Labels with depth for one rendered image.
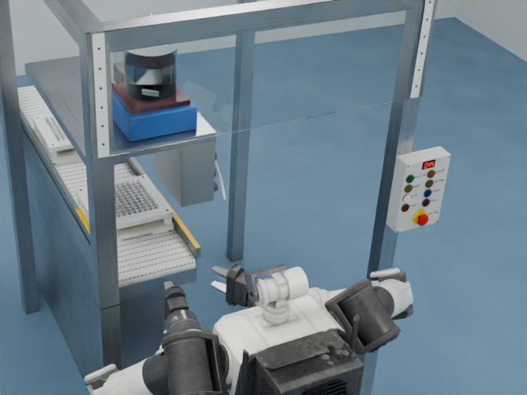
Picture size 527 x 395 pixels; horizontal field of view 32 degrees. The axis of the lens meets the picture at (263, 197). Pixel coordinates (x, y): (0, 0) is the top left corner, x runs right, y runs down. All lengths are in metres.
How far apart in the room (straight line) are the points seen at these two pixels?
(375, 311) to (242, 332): 0.32
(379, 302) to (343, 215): 2.61
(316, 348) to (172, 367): 0.30
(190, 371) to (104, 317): 0.82
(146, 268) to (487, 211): 2.56
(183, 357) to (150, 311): 1.12
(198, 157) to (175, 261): 0.38
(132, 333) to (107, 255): 0.55
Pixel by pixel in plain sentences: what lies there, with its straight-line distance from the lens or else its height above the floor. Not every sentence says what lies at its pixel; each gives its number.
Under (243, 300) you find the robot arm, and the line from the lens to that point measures 2.50.
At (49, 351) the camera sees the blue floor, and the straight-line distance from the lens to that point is 3.86.
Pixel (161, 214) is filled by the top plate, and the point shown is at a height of 0.98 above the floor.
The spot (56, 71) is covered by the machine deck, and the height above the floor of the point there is 1.35.
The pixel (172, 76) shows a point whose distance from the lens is 2.35.
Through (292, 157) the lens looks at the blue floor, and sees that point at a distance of 5.15.
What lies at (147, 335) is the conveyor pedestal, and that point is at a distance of 3.09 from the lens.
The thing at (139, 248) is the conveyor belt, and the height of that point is 0.91.
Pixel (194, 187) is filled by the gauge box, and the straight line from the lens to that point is 2.63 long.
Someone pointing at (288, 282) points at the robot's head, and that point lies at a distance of 1.95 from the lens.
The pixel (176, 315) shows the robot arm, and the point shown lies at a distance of 2.36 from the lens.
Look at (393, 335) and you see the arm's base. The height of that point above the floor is 1.23.
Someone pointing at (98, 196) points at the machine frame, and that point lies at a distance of 2.45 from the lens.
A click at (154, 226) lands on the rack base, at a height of 0.93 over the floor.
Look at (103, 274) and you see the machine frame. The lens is 2.60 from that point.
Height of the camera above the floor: 2.58
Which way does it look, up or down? 33 degrees down
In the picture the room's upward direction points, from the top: 4 degrees clockwise
